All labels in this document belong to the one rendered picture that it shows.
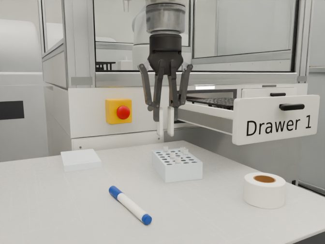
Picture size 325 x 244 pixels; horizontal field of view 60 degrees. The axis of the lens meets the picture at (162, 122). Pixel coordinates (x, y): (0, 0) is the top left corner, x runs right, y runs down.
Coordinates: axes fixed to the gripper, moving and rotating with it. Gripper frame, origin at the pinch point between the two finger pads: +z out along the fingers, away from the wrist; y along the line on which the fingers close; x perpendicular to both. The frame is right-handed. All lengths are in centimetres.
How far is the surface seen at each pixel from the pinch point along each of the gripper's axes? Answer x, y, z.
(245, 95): -30, -41, -3
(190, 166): 11.0, -2.5, 8.0
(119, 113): -15.0, 9.2, -0.3
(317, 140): -123, -169, 43
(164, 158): 4.9, 1.5, 7.6
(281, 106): 7.8, -26.6, -3.8
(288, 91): -35, -64, -4
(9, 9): -331, 102, -88
